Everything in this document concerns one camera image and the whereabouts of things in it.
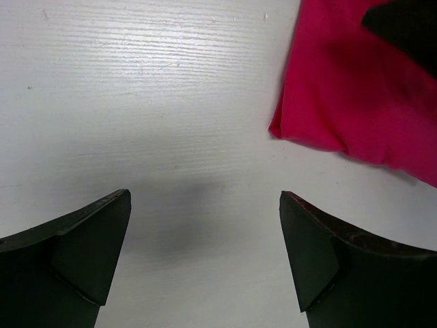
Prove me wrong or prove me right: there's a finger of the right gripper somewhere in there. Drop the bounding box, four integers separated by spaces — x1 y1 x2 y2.
361 0 436 77

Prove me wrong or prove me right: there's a crimson red t-shirt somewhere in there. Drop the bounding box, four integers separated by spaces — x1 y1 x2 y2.
269 0 436 185

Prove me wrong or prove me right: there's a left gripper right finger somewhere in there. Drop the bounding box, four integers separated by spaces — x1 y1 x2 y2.
279 191 436 327

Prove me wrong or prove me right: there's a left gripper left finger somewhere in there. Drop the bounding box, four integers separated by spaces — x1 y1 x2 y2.
1 189 131 327

